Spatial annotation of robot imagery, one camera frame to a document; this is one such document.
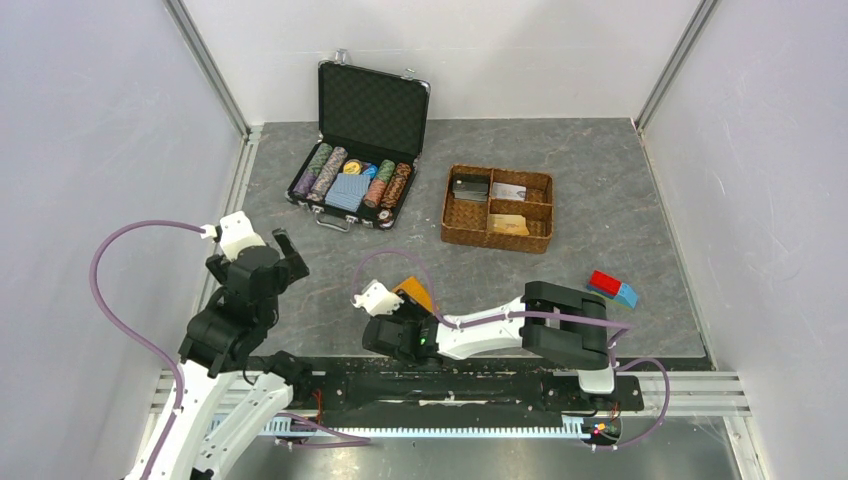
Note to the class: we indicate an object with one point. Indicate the woven brown basket tray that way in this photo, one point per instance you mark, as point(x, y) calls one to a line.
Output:
point(467, 222)

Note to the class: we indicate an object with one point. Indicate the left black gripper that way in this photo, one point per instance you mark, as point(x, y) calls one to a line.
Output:
point(297, 266)

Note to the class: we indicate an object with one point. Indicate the black poker chip case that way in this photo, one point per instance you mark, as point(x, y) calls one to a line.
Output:
point(375, 116)

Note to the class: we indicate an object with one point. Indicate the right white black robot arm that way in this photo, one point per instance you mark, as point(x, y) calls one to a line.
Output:
point(565, 326)

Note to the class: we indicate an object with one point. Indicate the tan card in basket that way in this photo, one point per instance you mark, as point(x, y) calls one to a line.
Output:
point(509, 224)

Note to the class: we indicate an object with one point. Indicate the green orange chip stack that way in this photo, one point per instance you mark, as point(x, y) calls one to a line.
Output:
point(379, 184)

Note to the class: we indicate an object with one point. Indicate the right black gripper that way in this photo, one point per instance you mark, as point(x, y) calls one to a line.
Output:
point(391, 317)

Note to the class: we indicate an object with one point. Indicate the blue playing card deck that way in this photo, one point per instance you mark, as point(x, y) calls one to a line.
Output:
point(347, 191)

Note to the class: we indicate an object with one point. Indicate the red blue toy block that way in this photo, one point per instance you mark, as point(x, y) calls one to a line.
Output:
point(612, 288)

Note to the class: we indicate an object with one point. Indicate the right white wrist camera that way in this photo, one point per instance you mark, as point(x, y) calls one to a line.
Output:
point(376, 299)

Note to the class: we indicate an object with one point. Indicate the purple green chip stack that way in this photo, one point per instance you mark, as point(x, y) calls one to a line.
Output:
point(313, 169)

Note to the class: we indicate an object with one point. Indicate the black card deck box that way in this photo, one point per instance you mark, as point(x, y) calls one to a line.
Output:
point(470, 187)

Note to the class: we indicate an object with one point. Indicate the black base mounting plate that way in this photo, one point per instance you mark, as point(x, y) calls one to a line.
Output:
point(377, 392)

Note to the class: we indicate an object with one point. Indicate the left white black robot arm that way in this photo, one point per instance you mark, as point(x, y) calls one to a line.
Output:
point(224, 395)

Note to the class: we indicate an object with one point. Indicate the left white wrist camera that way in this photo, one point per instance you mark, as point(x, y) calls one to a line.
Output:
point(234, 233)

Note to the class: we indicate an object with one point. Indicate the brown black chip stack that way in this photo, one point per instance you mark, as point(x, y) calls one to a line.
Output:
point(396, 186)

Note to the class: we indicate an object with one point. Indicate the loose poker chip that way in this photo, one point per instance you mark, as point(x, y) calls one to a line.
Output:
point(385, 217)

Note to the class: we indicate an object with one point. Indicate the yellow blue loose chips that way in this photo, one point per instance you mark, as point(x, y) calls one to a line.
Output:
point(359, 167)

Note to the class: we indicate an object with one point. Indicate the white card in basket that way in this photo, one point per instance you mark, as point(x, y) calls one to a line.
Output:
point(506, 191)

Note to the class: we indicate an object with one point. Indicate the orange card holder wallet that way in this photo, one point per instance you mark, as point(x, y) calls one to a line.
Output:
point(416, 291)

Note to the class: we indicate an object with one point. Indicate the pink grey chip stack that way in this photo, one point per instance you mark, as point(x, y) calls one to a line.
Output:
point(327, 174)

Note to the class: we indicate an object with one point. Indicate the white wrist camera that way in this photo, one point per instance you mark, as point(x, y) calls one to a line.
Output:
point(376, 299)
point(234, 233)

